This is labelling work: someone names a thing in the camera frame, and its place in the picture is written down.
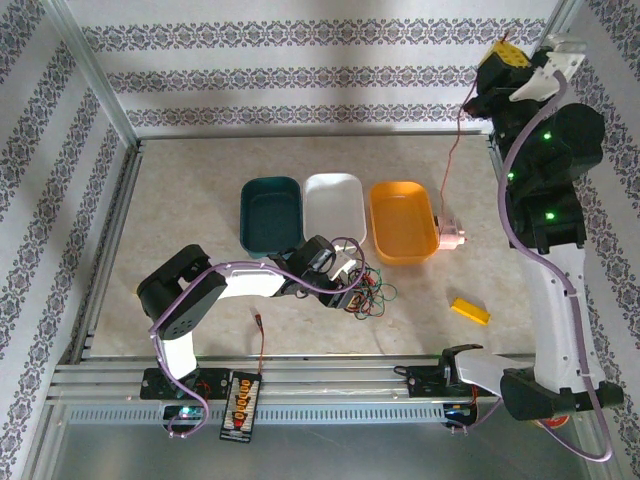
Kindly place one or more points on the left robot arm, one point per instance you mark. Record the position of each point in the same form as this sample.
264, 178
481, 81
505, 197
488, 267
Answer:
250, 282

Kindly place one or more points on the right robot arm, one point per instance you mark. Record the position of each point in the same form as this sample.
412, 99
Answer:
555, 310

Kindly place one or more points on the white plastic tray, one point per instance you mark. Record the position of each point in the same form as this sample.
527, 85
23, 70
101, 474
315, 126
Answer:
332, 205

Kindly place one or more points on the teal plastic tray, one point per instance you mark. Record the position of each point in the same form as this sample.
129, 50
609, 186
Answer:
270, 215

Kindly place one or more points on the orange plastic tray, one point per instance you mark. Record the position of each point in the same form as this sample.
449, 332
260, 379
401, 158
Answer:
400, 220

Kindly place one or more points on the yellow flat block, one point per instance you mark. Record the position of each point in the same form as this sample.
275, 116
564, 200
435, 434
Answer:
470, 311

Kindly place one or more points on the pink plastic device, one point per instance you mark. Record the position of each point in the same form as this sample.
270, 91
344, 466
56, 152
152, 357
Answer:
452, 232

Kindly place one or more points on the black power distribution board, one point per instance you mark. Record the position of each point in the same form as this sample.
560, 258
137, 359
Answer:
240, 405

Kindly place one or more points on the aluminium frame post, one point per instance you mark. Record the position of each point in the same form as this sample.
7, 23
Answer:
94, 75
565, 15

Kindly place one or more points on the wide aluminium mounting rail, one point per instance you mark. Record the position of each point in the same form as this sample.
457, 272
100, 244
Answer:
325, 385

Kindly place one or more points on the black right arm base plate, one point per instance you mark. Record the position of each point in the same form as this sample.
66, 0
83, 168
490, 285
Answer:
415, 382

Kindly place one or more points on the thin aluminium rail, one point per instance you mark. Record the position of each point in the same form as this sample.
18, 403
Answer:
300, 134

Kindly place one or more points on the aluminium side rail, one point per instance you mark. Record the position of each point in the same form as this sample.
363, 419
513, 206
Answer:
110, 250

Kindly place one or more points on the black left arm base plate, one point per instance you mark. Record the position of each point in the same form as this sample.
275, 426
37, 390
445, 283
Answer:
150, 387

